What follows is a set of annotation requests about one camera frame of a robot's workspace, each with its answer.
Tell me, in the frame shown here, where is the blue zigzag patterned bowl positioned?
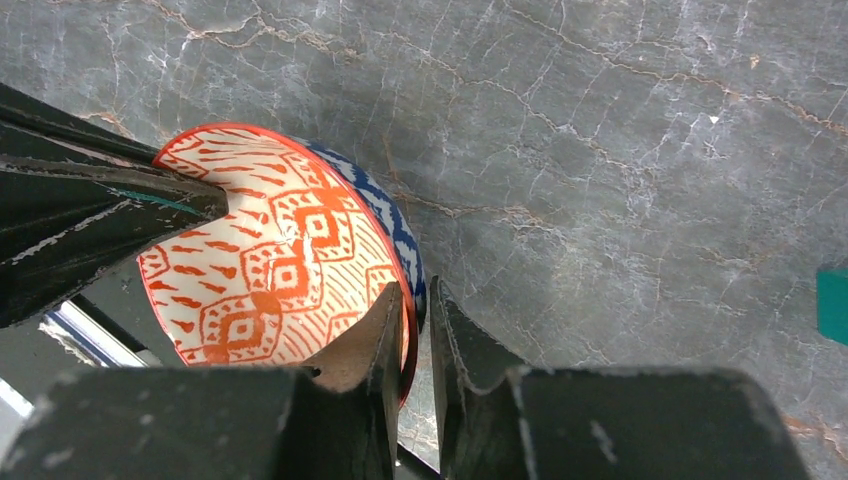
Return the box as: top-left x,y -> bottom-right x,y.
138,122 -> 427,396

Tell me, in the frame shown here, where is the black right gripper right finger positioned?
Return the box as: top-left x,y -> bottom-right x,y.
429,278 -> 808,479

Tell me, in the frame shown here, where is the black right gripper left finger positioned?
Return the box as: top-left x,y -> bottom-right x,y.
1,282 -> 404,479

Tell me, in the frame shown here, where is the teal block on floor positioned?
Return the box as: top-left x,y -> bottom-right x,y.
816,268 -> 848,345

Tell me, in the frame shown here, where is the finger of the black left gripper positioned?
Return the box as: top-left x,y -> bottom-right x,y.
1,85 -> 229,328

